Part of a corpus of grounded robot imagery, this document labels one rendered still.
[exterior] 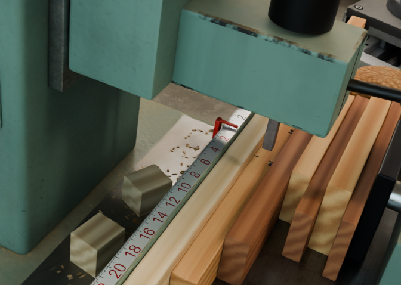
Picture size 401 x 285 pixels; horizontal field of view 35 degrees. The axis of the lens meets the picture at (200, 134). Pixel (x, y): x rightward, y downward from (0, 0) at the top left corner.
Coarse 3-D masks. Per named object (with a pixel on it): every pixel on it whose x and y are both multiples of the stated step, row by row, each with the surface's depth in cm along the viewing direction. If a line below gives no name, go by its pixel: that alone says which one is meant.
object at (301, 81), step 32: (192, 0) 51; (224, 0) 52; (256, 0) 53; (192, 32) 50; (224, 32) 49; (256, 32) 48; (288, 32) 49; (352, 32) 50; (192, 64) 52; (224, 64) 51; (256, 64) 49; (288, 64) 48; (320, 64) 47; (352, 64) 48; (224, 96) 52; (256, 96) 51; (288, 96) 50; (320, 96) 48; (320, 128) 50
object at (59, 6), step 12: (60, 0) 49; (60, 12) 50; (60, 24) 51; (60, 36) 51; (60, 48) 52; (60, 60) 52; (60, 72) 53; (72, 72) 54; (48, 84) 54; (60, 84) 54; (72, 84) 55
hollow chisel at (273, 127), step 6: (270, 120) 55; (270, 126) 55; (276, 126) 55; (270, 132) 56; (276, 132) 56; (264, 138) 56; (270, 138) 56; (264, 144) 57; (270, 144) 56; (270, 150) 57
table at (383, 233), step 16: (400, 176) 65; (288, 224) 57; (384, 224) 58; (272, 240) 55; (384, 240) 57; (272, 256) 53; (304, 256) 54; (320, 256) 54; (368, 256) 55; (256, 272) 52; (272, 272) 52; (288, 272) 52; (304, 272) 52; (320, 272) 52; (352, 272) 53; (368, 272) 53
